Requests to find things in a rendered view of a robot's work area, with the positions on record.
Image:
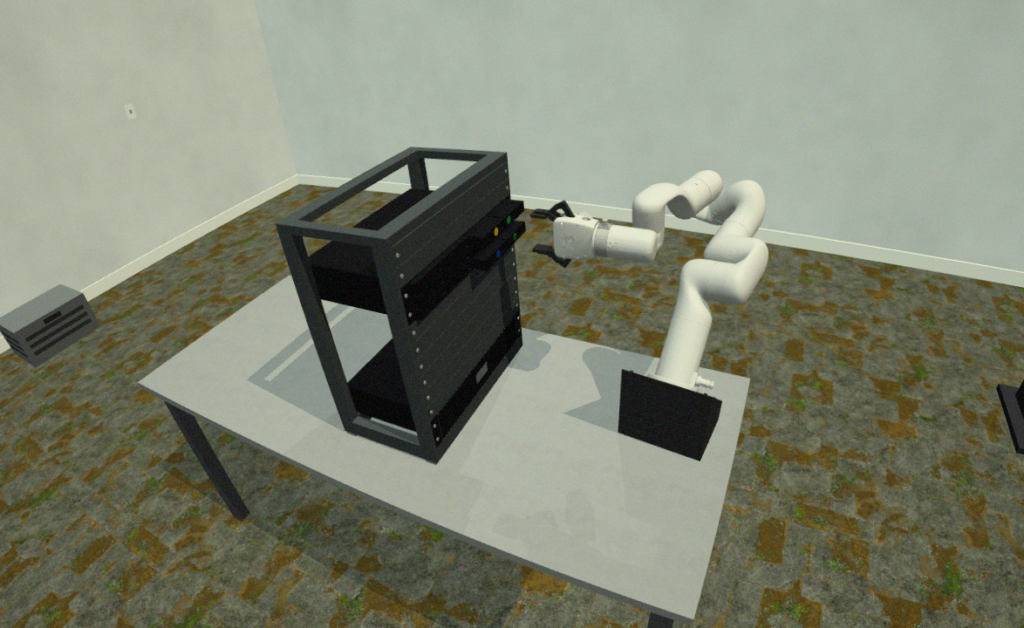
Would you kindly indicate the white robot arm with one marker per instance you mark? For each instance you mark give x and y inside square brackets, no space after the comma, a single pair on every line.
[719,276]

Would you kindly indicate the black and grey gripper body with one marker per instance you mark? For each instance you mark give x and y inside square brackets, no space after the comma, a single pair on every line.
[574,237]

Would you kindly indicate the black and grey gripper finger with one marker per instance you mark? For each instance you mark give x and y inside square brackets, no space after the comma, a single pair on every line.
[548,250]
[552,213]

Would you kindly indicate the black server rack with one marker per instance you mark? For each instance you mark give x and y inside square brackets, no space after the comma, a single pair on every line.
[444,253]

